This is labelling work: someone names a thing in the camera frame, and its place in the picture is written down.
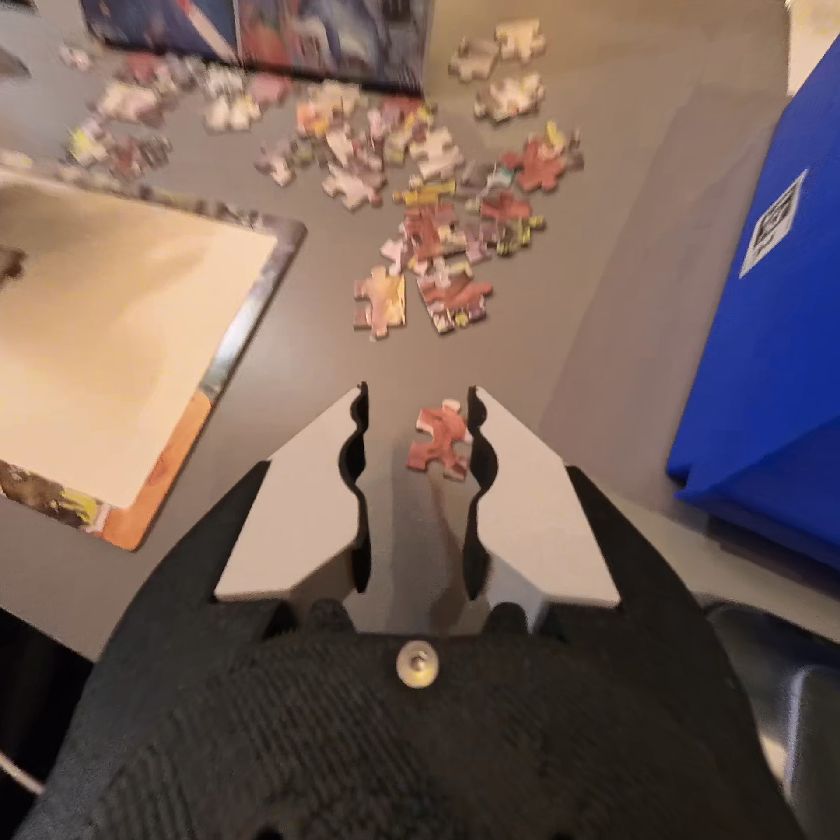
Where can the illustrated puzzle picture board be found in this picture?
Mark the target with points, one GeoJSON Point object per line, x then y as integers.
{"type": "Point", "coordinates": [295, 33]}

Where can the printed paper sheet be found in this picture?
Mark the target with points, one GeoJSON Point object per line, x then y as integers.
{"type": "Point", "coordinates": [814, 39]}

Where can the pile of puzzle pieces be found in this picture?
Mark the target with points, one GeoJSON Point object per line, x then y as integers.
{"type": "Point", "coordinates": [433, 223]}

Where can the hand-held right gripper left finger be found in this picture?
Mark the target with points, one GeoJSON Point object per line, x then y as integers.
{"type": "Point", "coordinates": [295, 512]}

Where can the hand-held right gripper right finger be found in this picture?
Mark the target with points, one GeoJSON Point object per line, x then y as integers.
{"type": "Point", "coordinates": [544, 525]}

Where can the reddish brown puzzle piece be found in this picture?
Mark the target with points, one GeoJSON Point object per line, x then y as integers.
{"type": "Point", "coordinates": [439, 439]}

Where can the blue plastic bin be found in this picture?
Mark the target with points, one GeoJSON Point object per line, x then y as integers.
{"type": "Point", "coordinates": [754, 394]}

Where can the puzzle frame tray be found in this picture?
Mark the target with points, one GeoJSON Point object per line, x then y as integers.
{"type": "Point", "coordinates": [118, 328]}

